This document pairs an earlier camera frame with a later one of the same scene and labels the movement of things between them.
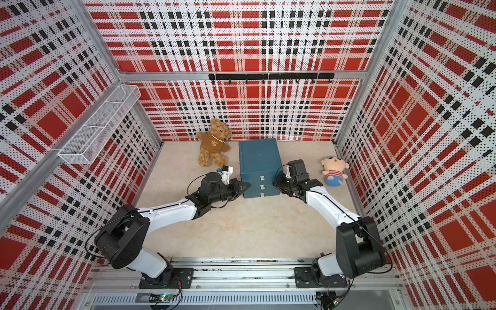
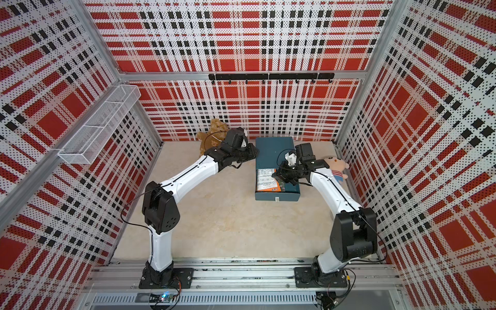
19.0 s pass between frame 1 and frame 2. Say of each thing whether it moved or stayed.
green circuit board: stayed
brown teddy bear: stayed
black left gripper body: moved
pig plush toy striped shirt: stayed
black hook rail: stayed
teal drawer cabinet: moved
